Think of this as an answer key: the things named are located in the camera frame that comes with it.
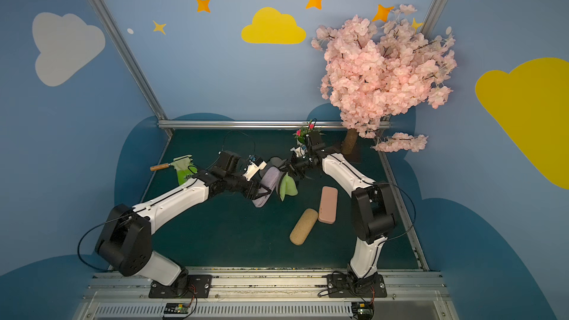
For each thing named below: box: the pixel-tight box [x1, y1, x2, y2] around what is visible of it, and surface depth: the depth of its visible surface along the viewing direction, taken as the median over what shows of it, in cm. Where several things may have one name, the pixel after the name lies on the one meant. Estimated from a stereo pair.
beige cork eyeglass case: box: [289, 208, 319, 246], surface depth 87 cm
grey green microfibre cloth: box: [259, 156, 299, 202], surface depth 82 cm
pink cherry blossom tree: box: [311, 5, 458, 155], surface depth 72 cm
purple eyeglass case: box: [251, 165, 281, 209], surface depth 82 cm
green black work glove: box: [169, 155, 198, 186], surface depth 106 cm
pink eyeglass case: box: [318, 185, 339, 225], surface depth 95 cm
